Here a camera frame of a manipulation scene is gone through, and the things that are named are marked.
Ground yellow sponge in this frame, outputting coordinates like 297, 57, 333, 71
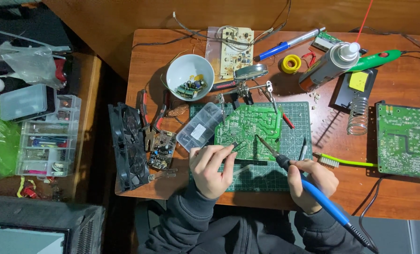
348, 71, 369, 92

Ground person's left hand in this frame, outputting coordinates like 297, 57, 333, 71
189, 143, 237, 200

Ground small populated circuit board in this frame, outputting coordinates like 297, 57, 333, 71
147, 129, 178, 171

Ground red handled screwdriver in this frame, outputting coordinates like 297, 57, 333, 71
281, 111, 296, 130

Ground clear plastic organizer box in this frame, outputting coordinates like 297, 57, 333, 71
15, 94, 82, 178

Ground red yellow wire scraps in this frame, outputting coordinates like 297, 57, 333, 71
16, 176, 42, 200

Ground bundle of dark wires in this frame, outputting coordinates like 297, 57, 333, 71
132, 0, 292, 53

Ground yellow tape roll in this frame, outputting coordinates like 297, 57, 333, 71
281, 54, 302, 74

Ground black cooling fan assembly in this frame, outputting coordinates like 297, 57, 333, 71
107, 102, 151, 193

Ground white bowl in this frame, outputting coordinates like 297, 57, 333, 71
166, 54, 215, 102

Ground clear plastic bag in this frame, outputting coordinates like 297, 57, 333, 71
0, 29, 72, 89

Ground small green white module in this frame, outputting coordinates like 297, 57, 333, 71
312, 31, 343, 52

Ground silver craft knife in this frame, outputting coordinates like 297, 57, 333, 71
299, 137, 309, 162

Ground black tweezers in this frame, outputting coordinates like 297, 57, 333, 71
231, 140, 248, 153

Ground clear plastic strip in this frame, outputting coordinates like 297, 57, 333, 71
232, 164, 253, 176

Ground beige circuit board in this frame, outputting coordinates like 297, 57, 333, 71
219, 27, 255, 80

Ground person's dark hoodie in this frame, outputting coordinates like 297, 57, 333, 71
137, 203, 367, 254

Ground wooden side table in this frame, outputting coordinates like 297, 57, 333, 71
0, 52, 103, 202

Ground black soldering iron stand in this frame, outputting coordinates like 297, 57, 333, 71
328, 68, 378, 136

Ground black monitor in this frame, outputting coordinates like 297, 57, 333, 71
0, 194, 106, 254

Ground heap of electronic components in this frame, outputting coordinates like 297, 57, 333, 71
176, 74, 208, 99

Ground clear plastic component box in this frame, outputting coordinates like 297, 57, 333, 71
175, 102, 224, 153

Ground red spray straw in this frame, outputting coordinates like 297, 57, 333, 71
355, 0, 375, 44

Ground grey spray can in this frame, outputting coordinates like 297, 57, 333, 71
298, 41, 361, 93

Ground black tool cable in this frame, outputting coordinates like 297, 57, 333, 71
348, 27, 420, 60

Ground red black pliers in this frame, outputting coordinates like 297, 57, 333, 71
136, 89, 153, 153

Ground person's right hand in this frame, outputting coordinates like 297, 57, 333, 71
287, 159, 339, 215

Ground blue soldering iron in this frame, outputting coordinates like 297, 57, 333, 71
255, 134, 380, 253

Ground large green circuit board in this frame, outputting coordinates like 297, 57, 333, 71
375, 101, 420, 180

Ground green cutting mat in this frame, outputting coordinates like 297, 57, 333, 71
189, 101, 313, 193

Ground helping hands stand with magnifier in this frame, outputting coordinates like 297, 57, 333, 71
215, 63, 279, 125

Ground brown brass wool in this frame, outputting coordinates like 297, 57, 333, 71
165, 104, 190, 118

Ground red wires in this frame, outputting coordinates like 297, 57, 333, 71
301, 50, 318, 68

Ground red black tool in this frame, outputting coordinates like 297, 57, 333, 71
54, 57, 68, 84

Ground green handheld power tool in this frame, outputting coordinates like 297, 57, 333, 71
347, 49, 403, 73

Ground clear lidded plastic box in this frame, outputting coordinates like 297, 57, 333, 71
0, 83, 57, 123

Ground yellow-green toothbrush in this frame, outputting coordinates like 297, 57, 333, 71
312, 151, 378, 168

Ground black power cable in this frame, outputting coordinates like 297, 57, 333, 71
351, 174, 387, 244

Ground blue silver desoldering pump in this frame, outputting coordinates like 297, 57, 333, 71
254, 27, 326, 63

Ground red black wire cutters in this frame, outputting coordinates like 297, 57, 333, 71
151, 90, 172, 135

